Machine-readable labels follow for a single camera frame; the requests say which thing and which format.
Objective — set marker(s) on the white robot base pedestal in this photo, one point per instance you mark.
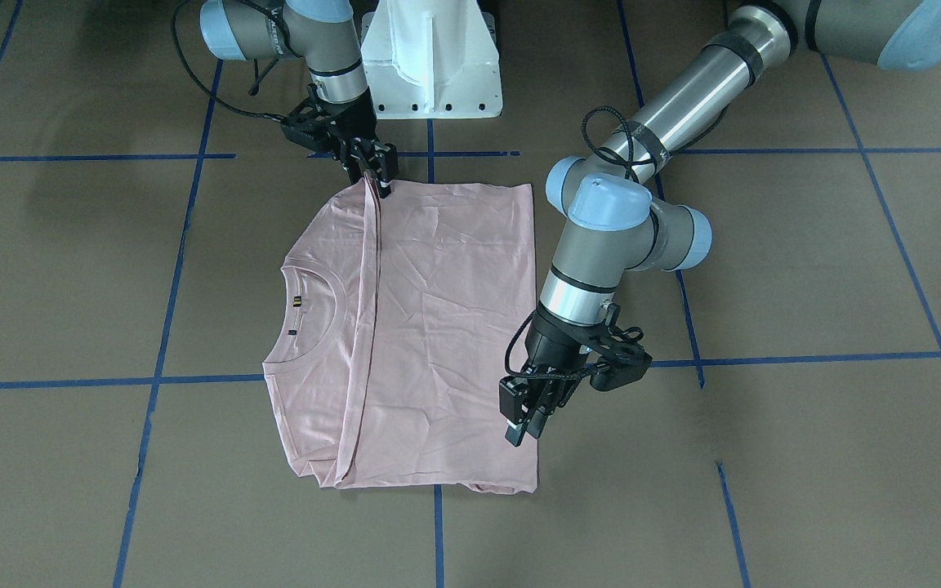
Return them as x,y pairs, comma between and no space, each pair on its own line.
431,59

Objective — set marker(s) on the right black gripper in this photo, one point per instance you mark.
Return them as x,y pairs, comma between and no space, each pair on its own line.
359,122

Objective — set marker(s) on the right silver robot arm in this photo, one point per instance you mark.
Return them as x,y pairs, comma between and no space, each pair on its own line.
320,33

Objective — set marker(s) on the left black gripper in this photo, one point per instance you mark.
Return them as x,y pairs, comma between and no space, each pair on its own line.
555,345

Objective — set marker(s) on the pink t-shirt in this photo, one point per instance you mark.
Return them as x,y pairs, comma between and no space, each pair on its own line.
398,312

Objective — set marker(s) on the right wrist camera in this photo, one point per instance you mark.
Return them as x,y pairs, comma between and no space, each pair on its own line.
308,125

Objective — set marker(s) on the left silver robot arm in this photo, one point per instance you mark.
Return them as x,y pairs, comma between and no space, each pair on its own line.
614,224

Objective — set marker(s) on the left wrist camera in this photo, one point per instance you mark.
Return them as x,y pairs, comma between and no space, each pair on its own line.
622,359

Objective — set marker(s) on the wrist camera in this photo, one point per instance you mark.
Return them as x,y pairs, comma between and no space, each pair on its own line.
622,359
308,125

